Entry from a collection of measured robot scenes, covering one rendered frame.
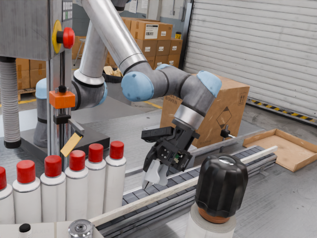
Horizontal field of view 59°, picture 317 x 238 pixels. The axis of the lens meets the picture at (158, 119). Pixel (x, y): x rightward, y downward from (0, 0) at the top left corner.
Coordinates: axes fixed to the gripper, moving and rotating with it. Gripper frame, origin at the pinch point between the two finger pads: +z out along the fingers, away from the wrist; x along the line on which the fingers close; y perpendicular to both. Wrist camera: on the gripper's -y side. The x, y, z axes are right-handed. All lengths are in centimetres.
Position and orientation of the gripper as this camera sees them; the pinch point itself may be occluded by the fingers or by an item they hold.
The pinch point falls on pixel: (144, 183)
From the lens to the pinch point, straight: 81.6
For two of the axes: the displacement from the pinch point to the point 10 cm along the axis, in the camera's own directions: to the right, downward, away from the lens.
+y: 6.3, 3.6, -6.9
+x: 6.0, 3.3, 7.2
